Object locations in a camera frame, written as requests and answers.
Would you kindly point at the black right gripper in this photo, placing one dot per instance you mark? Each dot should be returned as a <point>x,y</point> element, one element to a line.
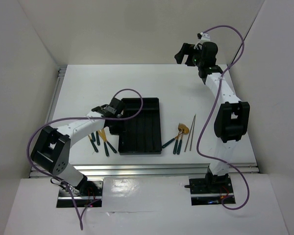
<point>186,49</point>

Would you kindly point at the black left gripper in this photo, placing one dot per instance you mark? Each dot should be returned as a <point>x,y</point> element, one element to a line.
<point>119,131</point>

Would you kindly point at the gold knife green handle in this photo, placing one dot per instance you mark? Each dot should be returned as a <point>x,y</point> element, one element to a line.
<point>103,136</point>
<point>111,147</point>

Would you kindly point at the gold fork green handle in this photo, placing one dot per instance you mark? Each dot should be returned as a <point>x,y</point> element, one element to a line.
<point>97,138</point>

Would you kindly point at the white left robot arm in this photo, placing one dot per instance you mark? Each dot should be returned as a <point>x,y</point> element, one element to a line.
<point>52,148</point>

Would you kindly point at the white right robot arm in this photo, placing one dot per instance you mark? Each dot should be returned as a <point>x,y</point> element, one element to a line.
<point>233,114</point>

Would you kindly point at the black cutlery tray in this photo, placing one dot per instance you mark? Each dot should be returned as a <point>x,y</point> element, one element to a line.
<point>141,135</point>

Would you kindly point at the gold fork group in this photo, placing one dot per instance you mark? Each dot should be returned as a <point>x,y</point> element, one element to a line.
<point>180,131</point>
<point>180,144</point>

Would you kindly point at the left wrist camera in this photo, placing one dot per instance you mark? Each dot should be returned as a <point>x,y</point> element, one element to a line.
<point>111,110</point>

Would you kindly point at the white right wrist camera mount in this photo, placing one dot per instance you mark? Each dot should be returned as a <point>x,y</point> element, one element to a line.
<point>202,38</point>

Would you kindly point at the aluminium front rail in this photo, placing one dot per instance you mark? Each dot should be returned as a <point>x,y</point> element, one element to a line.
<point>142,170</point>

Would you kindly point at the aluminium rail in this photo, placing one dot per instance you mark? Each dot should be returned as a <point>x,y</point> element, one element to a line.
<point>142,170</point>
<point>59,81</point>

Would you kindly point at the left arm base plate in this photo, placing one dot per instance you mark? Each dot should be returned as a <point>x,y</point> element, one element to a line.
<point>94,195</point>

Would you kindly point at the aluminium left rail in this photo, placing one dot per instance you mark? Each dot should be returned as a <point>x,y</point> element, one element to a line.
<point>59,81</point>

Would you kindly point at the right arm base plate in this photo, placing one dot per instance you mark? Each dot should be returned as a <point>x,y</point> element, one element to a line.
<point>201,194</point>

